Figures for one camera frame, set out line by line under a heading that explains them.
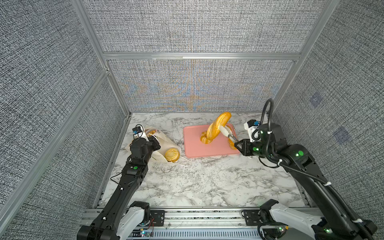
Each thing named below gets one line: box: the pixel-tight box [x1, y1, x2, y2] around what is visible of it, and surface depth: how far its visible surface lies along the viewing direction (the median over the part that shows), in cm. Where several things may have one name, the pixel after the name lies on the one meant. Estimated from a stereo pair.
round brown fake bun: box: [164, 148, 181, 163], surface depth 90 cm
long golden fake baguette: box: [206, 112, 232, 141], surface depth 80 cm
